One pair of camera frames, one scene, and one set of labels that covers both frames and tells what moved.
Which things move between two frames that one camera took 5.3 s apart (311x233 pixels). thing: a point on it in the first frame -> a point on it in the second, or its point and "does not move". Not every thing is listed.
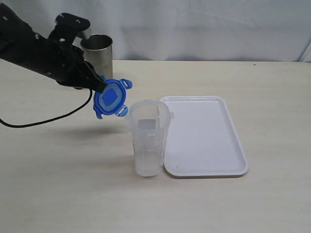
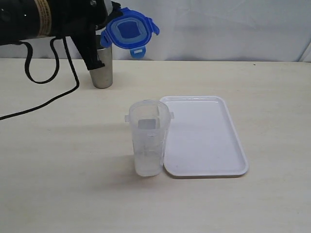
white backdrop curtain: x=186 y=30 does not move
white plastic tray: x=202 y=140 does not move
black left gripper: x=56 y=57 -> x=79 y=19
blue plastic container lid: x=112 y=100 -> x=129 y=29
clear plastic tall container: x=150 y=121 does not move
